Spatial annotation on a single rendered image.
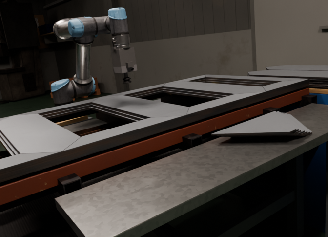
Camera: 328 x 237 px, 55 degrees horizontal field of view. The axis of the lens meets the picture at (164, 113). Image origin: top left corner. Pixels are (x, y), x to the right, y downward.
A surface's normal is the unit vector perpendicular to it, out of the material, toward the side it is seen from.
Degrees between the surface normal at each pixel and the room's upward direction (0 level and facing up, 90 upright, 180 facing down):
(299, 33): 90
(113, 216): 0
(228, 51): 90
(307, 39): 90
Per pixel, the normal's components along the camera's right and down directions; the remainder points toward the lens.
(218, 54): -0.76, 0.24
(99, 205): -0.11, -0.97
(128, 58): 0.68, 0.10
